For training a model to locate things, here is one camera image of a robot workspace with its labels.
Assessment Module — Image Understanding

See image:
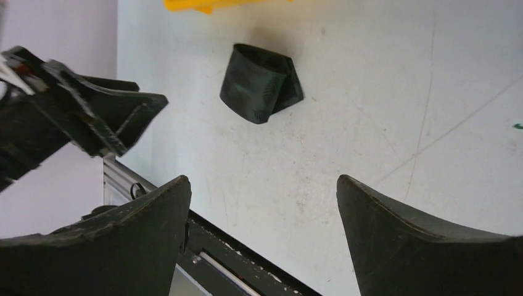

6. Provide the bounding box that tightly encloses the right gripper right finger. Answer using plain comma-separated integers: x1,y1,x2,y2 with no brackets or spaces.
336,175,522,295

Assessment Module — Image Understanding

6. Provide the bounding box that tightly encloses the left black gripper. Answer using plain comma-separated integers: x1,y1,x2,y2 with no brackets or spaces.
1,60,168,191

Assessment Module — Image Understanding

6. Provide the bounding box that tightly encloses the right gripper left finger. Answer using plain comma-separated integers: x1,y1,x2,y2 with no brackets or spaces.
1,175,191,295

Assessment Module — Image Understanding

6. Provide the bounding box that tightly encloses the dark green leaf tie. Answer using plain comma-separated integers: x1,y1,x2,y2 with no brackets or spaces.
220,43,305,125

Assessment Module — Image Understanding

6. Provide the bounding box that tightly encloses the yellow plastic bin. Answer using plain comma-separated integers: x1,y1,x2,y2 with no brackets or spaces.
163,0,293,15

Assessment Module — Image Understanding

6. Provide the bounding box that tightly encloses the aluminium frame rail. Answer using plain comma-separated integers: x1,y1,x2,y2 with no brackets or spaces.
103,157,157,205

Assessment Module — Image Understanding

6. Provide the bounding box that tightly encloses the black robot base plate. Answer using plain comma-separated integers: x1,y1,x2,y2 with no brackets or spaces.
178,211,317,295

